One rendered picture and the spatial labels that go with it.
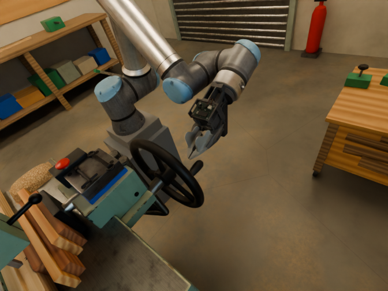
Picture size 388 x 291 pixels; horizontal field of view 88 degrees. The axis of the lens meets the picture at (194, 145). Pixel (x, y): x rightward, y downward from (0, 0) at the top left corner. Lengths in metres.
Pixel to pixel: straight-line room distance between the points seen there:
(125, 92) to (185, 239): 0.95
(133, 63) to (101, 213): 0.78
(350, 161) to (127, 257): 1.36
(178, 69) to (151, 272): 0.50
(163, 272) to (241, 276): 0.92
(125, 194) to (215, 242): 0.94
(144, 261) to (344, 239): 1.21
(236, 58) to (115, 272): 0.58
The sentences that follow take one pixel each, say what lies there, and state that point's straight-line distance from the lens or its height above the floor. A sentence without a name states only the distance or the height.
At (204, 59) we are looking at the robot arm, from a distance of 0.68.
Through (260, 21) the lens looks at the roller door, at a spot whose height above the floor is 0.35.
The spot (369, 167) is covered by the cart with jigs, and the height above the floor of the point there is 0.20.
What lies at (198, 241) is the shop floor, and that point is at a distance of 1.39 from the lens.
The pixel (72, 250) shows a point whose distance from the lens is 0.51.
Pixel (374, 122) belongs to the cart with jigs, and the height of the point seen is 0.53.
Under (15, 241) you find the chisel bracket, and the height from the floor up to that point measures 1.03.
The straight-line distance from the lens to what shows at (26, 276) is 0.53.
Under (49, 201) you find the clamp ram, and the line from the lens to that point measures 0.51.
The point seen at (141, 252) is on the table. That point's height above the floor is 0.90.
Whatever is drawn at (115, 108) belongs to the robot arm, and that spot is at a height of 0.79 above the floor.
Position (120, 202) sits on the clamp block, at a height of 0.91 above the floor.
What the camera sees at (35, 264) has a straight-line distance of 0.52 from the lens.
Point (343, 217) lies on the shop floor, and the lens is 1.53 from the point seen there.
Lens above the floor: 1.30
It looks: 45 degrees down
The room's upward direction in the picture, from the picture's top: 17 degrees counter-clockwise
